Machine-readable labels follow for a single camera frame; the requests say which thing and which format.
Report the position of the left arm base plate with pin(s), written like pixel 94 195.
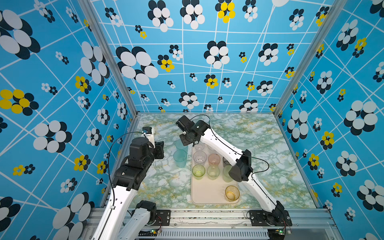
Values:
pixel 162 217

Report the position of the light green textured cup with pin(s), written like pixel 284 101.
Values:
pixel 226 177

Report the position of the dark grey plastic cup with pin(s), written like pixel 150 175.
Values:
pixel 225 162

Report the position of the pale pink plastic tray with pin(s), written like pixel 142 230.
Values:
pixel 210 192

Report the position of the pink textured plastic cup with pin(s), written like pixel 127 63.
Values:
pixel 214 160

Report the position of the amber yellow plastic cup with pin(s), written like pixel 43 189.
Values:
pixel 232 193

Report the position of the aluminium front rail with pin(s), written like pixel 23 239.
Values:
pixel 239 224

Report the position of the left aluminium corner post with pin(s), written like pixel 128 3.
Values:
pixel 90 15

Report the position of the bright green plastic cup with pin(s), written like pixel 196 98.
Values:
pixel 198 171

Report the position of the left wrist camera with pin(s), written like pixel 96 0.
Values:
pixel 148 132

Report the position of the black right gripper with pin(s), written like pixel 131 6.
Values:
pixel 185 143

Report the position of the teal textured cup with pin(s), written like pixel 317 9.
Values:
pixel 180 157
pixel 180 146

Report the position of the right aluminium corner post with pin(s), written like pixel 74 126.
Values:
pixel 323 31

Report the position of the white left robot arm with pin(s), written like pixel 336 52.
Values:
pixel 125 185

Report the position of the large clear plastic cup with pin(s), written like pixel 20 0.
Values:
pixel 200 158

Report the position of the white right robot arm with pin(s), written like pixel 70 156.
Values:
pixel 241 171

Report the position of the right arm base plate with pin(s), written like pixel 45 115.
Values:
pixel 261 218

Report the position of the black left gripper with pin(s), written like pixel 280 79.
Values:
pixel 159 149

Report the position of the aluminium corner post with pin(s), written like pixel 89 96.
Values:
pixel 323 31
pixel 90 15

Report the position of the pale green plastic cup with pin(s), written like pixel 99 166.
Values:
pixel 213 172

